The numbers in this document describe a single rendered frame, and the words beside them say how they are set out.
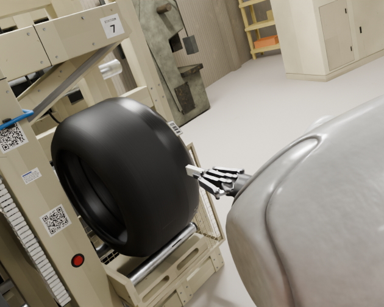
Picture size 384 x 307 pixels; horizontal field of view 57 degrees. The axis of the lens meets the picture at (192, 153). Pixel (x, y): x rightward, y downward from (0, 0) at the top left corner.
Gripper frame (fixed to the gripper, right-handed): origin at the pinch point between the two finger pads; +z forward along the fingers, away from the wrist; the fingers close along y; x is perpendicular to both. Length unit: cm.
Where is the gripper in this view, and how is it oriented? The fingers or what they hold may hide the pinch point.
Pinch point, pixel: (196, 172)
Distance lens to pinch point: 105.8
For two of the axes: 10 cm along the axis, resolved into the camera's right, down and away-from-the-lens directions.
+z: -7.1, -2.0, 6.7
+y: -6.7, 4.7, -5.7
